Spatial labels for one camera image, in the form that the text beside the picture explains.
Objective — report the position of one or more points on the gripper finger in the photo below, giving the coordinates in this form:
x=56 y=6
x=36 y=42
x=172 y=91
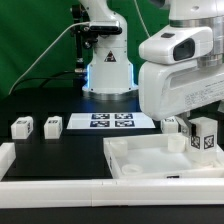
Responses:
x=185 y=125

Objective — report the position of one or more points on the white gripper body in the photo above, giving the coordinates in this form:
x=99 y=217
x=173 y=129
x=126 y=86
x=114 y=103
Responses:
x=169 y=90

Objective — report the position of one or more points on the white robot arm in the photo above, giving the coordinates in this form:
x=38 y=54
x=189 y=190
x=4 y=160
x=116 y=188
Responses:
x=110 y=72

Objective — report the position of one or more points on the white sheet with tags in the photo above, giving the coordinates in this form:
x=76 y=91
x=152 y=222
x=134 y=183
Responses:
x=128 y=120

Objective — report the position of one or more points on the white U-shaped obstacle fence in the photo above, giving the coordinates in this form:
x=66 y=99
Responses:
x=105 y=192

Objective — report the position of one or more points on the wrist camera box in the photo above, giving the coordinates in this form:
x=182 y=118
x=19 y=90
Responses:
x=173 y=45

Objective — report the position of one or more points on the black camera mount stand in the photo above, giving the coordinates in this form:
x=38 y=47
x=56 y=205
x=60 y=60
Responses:
x=79 y=15

